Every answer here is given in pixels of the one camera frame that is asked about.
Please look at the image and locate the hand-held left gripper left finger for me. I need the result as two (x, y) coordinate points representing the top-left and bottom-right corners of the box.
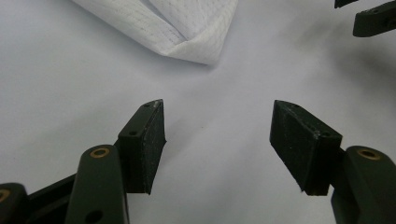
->
(64, 99), (167, 224)

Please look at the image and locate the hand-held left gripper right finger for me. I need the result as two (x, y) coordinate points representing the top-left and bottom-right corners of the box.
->
(269, 99), (396, 224)

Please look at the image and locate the white mesh shirt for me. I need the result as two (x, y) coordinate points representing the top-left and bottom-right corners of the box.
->
(72, 0), (239, 66)

